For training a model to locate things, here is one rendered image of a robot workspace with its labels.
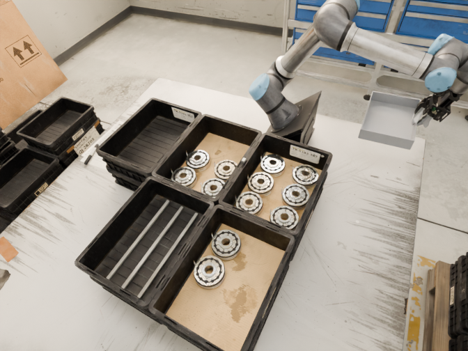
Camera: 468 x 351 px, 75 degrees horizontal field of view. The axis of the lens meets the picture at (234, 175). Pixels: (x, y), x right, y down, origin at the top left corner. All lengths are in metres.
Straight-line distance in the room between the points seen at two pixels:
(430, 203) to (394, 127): 1.10
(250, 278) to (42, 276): 0.82
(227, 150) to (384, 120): 0.69
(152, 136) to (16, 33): 2.45
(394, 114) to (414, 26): 1.38
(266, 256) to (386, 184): 0.69
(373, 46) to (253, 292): 0.87
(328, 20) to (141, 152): 0.93
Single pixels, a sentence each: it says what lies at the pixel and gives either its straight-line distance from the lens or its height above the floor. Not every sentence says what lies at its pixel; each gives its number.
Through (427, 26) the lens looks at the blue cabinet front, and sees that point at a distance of 2.83.
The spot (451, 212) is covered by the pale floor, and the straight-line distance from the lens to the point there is 2.50.
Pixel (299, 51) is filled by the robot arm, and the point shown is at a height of 1.14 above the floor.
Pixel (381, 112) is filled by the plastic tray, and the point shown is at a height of 0.90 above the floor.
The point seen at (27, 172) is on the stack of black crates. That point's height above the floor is 0.38.
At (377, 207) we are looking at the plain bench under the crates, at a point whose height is 0.70.
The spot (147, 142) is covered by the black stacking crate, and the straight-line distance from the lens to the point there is 1.50.
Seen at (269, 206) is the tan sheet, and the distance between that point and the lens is 1.18.
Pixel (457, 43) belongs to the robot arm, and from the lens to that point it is 1.27.
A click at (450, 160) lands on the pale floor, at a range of 2.82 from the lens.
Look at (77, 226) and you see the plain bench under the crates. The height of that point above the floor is 0.70.
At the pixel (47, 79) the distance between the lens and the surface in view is 3.83.
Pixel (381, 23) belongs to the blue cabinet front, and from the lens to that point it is 2.82.
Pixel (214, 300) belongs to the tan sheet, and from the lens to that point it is 1.04.
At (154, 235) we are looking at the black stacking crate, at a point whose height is 0.83.
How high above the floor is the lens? 1.82
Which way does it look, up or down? 51 degrees down
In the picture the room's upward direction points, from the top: 6 degrees counter-clockwise
